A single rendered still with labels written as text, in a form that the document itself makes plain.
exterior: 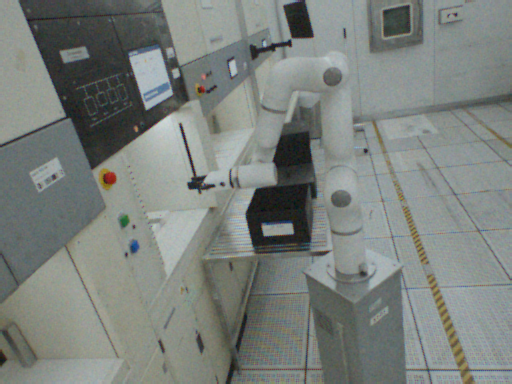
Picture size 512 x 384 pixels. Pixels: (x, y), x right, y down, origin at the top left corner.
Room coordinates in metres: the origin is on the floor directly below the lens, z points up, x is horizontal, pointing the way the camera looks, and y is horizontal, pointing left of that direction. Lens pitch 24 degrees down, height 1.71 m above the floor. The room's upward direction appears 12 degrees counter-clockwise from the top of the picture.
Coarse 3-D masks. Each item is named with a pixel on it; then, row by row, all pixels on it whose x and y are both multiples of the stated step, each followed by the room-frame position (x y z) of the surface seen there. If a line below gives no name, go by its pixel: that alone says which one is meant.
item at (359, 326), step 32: (384, 256) 1.26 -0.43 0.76; (320, 288) 1.20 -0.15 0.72; (352, 288) 1.11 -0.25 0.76; (384, 288) 1.13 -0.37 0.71; (320, 320) 1.23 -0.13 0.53; (352, 320) 1.07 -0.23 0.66; (384, 320) 1.13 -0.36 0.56; (320, 352) 1.26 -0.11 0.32; (352, 352) 1.09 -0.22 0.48; (384, 352) 1.12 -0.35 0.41
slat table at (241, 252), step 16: (320, 160) 2.43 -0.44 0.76; (320, 176) 2.16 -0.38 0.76; (240, 192) 2.18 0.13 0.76; (240, 208) 1.96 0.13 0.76; (320, 208) 1.76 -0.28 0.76; (224, 224) 1.82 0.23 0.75; (240, 224) 1.77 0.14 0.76; (320, 224) 1.60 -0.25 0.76; (224, 240) 1.64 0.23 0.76; (240, 240) 1.61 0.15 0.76; (320, 240) 1.47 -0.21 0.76; (208, 256) 1.53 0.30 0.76; (224, 256) 1.50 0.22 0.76; (240, 256) 1.48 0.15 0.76; (256, 256) 1.46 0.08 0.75; (272, 256) 1.44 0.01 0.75; (288, 256) 1.42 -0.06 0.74; (304, 256) 1.41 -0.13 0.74; (208, 272) 1.52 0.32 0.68; (240, 304) 1.80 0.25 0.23; (224, 320) 1.52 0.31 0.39; (240, 368) 1.52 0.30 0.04
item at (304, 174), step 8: (280, 168) 2.18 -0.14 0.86; (288, 168) 2.08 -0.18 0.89; (296, 168) 2.12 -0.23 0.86; (304, 168) 2.10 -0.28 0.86; (312, 168) 2.07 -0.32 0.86; (280, 176) 2.05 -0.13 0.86; (288, 176) 2.01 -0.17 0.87; (296, 176) 2.00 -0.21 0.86; (304, 176) 1.98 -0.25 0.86; (312, 176) 1.96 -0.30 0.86; (280, 184) 1.94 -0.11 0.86; (288, 184) 1.92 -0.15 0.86; (312, 184) 1.89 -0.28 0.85; (312, 192) 1.89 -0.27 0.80
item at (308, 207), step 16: (256, 192) 1.78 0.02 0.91; (272, 192) 1.77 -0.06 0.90; (288, 192) 1.75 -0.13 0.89; (304, 192) 1.73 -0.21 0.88; (256, 208) 1.72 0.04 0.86; (272, 208) 1.77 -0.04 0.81; (288, 208) 1.75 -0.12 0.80; (304, 208) 1.73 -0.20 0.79; (256, 224) 1.52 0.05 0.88; (272, 224) 1.50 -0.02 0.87; (288, 224) 1.48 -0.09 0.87; (304, 224) 1.46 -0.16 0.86; (256, 240) 1.52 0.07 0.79; (272, 240) 1.50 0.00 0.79; (288, 240) 1.48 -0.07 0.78; (304, 240) 1.47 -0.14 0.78
